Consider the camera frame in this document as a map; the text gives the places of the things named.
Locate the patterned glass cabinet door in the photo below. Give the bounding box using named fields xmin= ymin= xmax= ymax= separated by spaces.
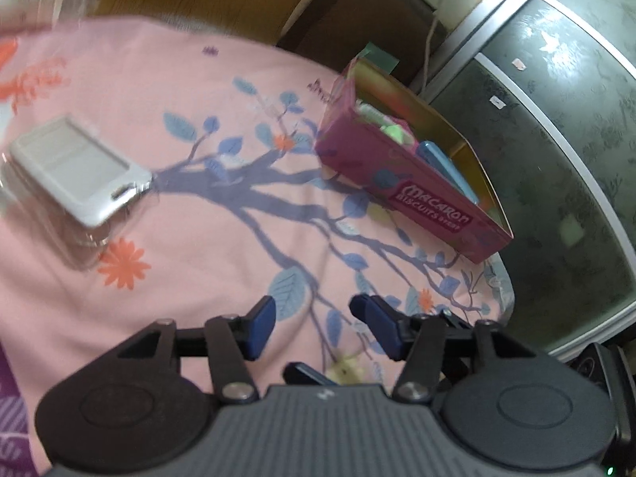
xmin=413 ymin=0 xmax=635 ymax=360

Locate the pink biscuit tin box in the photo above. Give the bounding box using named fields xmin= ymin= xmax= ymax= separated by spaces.
xmin=316 ymin=59 xmax=514 ymax=263

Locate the light green cloth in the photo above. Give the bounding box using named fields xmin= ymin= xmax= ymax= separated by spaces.
xmin=380 ymin=121 xmax=416 ymax=147

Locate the black device at edge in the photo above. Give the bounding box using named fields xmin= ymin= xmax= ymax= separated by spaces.
xmin=568 ymin=340 xmax=636 ymax=477

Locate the white card holder case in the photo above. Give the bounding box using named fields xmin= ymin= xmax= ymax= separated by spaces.
xmin=9 ymin=115 xmax=153 ymax=229

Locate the pink floral bedsheet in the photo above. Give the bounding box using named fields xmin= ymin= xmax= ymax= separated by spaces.
xmin=1 ymin=18 xmax=514 ymax=476

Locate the colour marker pen pack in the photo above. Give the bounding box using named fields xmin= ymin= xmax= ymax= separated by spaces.
xmin=355 ymin=101 xmax=401 ymax=128

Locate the green paper cup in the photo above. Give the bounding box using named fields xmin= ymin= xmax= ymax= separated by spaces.
xmin=358 ymin=42 xmax=399 ymax=73

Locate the brown chair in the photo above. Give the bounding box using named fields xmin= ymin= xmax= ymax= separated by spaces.
xmin=277 ymin=0 xmax=447 ymax=85

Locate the blue sponge case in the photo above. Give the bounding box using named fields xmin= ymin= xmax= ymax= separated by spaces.
xmin=416 ymin=140 xmax=479 ymax=205

